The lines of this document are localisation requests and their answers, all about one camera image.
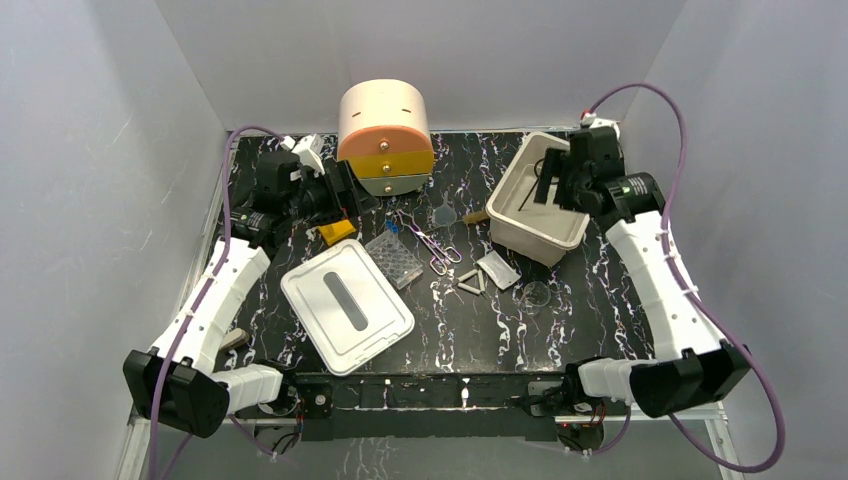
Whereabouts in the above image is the black wire tripod ring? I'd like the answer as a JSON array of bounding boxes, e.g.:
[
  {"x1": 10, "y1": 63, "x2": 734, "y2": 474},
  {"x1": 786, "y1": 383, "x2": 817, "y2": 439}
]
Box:
[{"x1": 517, "y1": 157, "x2": 564, "y2": 213}]

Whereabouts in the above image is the brown test tube brush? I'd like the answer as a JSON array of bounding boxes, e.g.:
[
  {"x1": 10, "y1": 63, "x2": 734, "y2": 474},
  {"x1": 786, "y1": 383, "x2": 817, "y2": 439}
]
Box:
[{"x1": 462, "y1": 210, "x2": 490, "y2": 225}]

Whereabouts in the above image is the white paper packet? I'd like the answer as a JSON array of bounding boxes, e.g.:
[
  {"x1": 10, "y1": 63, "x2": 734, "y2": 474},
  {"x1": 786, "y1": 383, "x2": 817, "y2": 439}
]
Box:
[{"x1": 475, "y1": 250, "x2": 521, "y2": 290}]

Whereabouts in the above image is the white bin lid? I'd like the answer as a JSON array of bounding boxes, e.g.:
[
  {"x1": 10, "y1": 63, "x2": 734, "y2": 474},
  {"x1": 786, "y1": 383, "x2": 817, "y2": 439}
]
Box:
[{"x1": 280, "y1": 240, "x2": 415, "y2": 377}]

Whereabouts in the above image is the clear glass dish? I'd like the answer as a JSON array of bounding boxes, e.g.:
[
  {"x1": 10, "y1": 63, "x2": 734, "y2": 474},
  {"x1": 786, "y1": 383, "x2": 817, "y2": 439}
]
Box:
[{"x1": 517, "y1": 281, "x2": 551, "y2": 316}]

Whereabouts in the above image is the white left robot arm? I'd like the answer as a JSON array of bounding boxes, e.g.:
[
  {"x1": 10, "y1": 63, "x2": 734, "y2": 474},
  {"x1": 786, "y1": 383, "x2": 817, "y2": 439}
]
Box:
[{"x1": 123, "y1": 150, "x2": 415, "y2": 438}]

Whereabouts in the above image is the yellow test tube rack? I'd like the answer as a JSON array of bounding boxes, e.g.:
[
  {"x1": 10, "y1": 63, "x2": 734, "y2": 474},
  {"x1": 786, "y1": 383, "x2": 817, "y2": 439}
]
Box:
[{"x1": 317, "y1": 219, "x2": 357, "y2": 246}]

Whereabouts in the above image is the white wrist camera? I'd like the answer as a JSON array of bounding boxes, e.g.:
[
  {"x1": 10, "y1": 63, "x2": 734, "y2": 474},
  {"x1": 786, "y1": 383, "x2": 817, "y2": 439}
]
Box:
[
  {"x1": 281, "y1": 134, "x2": 325, "y2": 175},
  {"x1": 579, "y1": 111, "x2": 620, "y2": 133}
]

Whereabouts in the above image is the round white drawer cabinet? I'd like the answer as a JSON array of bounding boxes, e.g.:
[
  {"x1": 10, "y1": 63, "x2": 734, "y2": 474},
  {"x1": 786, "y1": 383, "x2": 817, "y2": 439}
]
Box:
[{"x1": 337, "y1": 79, "x2": 435, "y2": 197}]

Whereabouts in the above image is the white plastic bin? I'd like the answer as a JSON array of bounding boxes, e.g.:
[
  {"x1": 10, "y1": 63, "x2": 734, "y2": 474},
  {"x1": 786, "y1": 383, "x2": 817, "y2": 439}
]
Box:
[{"x1": 485, "y1": 132, "x2": 590, "y2": 267}]

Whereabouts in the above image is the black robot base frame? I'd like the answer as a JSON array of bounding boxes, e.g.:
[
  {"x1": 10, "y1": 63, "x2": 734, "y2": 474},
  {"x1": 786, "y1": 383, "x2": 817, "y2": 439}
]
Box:
[{"x1": 237, "y1": 372, "x2": 625, "y2": 448}]

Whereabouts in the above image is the white clay pipe triangle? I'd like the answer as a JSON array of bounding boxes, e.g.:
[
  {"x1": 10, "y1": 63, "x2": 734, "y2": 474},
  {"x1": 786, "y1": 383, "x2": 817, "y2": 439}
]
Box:
[{"x1": 456, "y1": 269, "x2": 486, "y2": 296}]

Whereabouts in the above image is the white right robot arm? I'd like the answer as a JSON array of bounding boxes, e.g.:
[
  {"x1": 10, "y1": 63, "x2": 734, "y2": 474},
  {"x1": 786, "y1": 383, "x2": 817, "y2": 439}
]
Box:
[{"x1": 534, "y1": 127, "x2": 750, "y2": 418}]

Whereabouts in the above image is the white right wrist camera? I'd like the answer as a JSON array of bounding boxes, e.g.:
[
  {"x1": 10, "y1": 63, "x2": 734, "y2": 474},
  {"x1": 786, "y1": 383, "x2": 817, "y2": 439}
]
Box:
[{"x1": 579, "y1": 111, "x2": 620, "y2": 133}]

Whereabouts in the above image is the clear plastic tube rack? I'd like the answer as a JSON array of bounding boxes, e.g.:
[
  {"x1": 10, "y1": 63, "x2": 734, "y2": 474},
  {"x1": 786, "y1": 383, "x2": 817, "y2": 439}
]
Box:
[{"x1": 365, "y1": 230, "x2": 423, "y2": 290}]

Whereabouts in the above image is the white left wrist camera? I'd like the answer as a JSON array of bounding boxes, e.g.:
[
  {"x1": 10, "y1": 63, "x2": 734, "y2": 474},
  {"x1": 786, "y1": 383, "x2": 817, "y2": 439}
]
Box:
[{"x1": 281, "y1": 134, "x2": 325, "y2": 175}]

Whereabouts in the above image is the clear plastic funnel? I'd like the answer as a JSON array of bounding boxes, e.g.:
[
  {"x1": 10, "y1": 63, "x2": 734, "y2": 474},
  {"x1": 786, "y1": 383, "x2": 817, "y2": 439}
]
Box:
[{"x1": 431, "y1": 191, "x2": 458, "y2": 228}]

